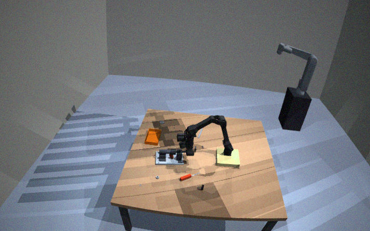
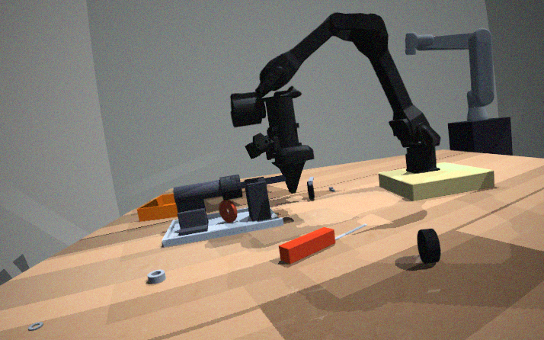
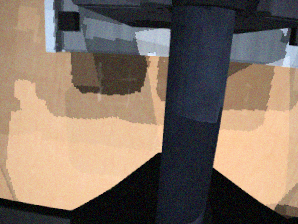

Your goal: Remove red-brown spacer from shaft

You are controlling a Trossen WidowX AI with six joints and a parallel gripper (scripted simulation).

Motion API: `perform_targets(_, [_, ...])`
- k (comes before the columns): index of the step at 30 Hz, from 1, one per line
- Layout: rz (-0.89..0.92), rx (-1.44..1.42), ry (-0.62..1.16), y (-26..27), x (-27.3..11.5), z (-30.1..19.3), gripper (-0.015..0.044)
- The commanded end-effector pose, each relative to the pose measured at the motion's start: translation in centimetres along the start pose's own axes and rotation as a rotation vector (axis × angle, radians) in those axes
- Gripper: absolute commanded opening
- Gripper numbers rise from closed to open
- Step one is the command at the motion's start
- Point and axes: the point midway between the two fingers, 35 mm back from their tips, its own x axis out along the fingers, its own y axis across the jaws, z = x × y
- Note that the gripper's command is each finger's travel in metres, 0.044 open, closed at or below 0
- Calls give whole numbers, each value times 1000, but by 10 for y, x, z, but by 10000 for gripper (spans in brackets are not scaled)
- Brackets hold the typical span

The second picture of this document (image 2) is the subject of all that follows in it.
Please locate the red-handled screwdriver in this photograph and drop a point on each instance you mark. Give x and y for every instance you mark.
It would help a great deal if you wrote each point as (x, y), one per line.
(310, 243)

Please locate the red-brown spacer ring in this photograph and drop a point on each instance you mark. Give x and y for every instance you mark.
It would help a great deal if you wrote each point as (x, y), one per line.
(228, 205)

